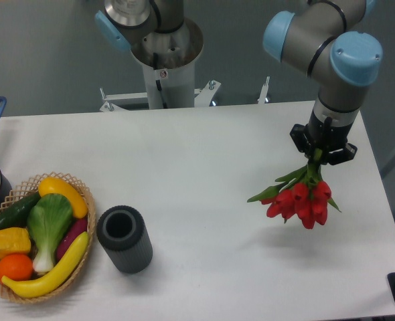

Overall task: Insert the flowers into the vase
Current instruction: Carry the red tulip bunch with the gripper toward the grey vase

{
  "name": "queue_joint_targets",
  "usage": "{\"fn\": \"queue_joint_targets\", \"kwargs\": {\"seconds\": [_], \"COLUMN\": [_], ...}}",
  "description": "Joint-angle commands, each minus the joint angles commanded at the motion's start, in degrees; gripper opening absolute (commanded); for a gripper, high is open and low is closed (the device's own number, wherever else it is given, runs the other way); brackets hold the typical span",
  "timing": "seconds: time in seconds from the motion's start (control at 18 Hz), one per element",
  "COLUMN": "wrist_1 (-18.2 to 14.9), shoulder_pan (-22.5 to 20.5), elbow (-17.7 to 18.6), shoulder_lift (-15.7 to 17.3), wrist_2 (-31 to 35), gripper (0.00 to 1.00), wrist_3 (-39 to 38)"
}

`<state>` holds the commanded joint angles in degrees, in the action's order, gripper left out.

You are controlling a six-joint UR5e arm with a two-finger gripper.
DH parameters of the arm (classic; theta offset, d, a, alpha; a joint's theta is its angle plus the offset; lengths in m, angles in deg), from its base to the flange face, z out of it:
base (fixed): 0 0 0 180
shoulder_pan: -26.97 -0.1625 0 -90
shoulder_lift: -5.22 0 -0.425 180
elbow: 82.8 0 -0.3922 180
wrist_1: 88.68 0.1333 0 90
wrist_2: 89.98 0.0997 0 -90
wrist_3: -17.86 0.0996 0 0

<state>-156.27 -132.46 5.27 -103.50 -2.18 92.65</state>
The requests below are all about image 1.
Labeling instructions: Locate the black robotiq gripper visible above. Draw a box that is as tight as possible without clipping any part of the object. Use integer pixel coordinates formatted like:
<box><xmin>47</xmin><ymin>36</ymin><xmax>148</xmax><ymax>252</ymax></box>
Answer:
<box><xmin>290</xmin><ymin>123</ymin><xmax>358</xmax><ymax>165</ymax></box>

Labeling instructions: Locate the yellow bell pepper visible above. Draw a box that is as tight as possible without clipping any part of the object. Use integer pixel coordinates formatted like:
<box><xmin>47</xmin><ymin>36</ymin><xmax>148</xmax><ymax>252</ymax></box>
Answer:
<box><xmin>0</xmin><ymin>227</ymin><xmax>31</xmax><ymax>259</ymax></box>

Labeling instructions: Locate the yellow banana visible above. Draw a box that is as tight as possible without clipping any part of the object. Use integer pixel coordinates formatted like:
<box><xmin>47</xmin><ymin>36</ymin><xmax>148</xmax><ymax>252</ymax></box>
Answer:
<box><xmin>1</xmin><ymin>232</ymin><xmax>89</xmax><ymax>299</ymax></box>

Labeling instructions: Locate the green cucumber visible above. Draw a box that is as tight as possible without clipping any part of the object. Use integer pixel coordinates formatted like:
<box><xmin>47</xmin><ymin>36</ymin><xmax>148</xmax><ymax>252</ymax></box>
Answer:
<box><xmin>0</xmin><ymin>193</ymin><xmax>40</xmax><ymax>230</ymax></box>

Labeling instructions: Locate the dark grey ribbed vase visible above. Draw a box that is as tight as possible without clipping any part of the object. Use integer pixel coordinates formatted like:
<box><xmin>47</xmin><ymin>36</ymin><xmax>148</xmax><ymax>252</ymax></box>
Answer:
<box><xmin>96</xmin><ymin>205</ymin><xmax>153</xmax><ymax>274</ymax></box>

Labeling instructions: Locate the purple sweet potato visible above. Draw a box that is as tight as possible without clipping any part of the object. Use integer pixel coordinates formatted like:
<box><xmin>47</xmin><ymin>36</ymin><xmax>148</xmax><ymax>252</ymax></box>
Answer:
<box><xmin>56</xmin><ymin>218</ymin><xmax>88</xmax><ymax>261</ymax></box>

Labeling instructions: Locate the woven wicker basket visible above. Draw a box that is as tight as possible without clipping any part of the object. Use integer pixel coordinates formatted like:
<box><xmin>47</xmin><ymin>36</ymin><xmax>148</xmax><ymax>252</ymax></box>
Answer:
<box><xmin>0</xmin><ymin>172</ymin><xmax>96</xmax><ymax>304</ymax></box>

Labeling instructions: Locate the orange fruit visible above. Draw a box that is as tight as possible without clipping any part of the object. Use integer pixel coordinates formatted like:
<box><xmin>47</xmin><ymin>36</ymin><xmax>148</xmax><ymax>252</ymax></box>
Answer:
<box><xmin>0</xmin><ymin>253</ymin><xmax>33</xmax><ymax>282</ymax></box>

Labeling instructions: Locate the green bok choy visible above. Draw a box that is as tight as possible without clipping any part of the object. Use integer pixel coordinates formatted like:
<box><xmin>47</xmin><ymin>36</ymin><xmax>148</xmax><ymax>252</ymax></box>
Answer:
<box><xmin>27</xmin><ymin>193</ymin><xmax>73</xmax><ymax>274</ymax></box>

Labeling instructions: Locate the yellow lemon squash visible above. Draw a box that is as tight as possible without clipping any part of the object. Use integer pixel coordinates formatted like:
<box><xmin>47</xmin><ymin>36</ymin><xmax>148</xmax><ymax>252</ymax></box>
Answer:
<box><xmin>38</xmin><ymin>177</ymin><xmax>88</xmax><ymax>219</ymax></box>

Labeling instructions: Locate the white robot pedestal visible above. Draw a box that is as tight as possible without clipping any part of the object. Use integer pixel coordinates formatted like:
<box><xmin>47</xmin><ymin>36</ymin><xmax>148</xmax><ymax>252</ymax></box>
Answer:
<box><xmin>98</xmin><ymin>16</ymin><xmax>271</xmax><ymax>113</ymax></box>

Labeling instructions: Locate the red tulip bouquet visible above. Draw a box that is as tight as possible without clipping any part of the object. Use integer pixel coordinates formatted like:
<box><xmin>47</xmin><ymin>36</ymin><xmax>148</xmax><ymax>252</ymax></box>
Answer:
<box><xmin>247</xmin><ymin>148</ymin><xmax>340</xmax><ymax>229</ymax></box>

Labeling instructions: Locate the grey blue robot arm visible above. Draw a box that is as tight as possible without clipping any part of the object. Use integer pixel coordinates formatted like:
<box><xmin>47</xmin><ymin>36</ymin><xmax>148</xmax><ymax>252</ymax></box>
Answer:
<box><xmin>94</xmin><ymin>1</ymin><xmax>383</xmax><ymax>165</ymax></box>

